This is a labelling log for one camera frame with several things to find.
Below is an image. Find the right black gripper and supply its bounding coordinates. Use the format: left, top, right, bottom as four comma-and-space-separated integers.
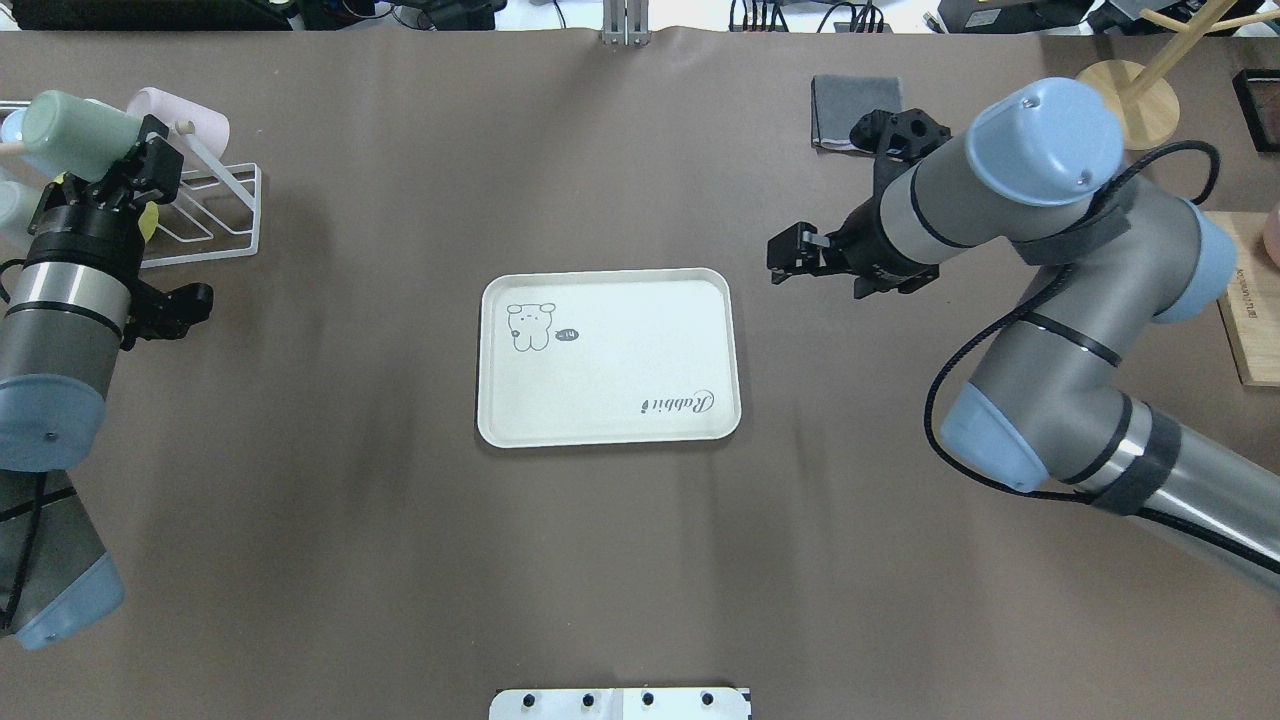
767, 197, 940, 300

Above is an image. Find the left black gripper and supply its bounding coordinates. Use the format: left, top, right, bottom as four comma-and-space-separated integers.
28, 114, 184, 275

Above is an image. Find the green cup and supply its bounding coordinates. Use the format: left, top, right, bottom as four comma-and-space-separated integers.
20, 90, 142, 183

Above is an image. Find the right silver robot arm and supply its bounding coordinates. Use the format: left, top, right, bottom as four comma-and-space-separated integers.
765, 77, 1277, 592

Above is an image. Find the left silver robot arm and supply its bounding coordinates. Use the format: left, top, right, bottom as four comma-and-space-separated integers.
1, 115, 212, 650

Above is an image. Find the yellow cup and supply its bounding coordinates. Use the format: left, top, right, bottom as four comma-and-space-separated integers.
137, 202, 159, 243

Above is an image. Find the grey cup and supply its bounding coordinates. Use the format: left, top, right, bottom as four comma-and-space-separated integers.
1, 179, 42, 258

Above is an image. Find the pink cup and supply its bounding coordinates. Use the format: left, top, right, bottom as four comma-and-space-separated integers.
125, 87, 230, 159

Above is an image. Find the blue cup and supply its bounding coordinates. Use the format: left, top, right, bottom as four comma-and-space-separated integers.
1, 108, 26, 143

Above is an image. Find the cream rabbit tray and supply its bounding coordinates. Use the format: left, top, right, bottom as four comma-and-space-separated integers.
476, 266, 742, 448

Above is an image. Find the grey folded cloth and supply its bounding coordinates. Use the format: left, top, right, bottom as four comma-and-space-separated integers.
810, 74, 904, 155

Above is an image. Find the wooden mug tree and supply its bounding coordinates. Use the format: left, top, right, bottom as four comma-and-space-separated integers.
1076, 1, 1279, 151

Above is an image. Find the wooden cutting board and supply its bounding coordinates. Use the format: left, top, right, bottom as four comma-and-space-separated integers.
1208, 211, 1279, 389

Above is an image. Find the white wire cup rack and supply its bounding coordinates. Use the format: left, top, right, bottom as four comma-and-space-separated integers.
3, 100, 264, 268

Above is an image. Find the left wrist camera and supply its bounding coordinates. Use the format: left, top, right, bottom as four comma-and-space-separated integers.
120, 281, 215, 351

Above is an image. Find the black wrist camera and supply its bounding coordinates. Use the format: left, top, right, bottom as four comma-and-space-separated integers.
849, 108, 954, 199

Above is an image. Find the aluminium frame post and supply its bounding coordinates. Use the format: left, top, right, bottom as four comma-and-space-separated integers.
600, 0, 652, 47

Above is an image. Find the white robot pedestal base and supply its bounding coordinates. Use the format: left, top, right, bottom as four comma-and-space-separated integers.
488, 685, 753, 719

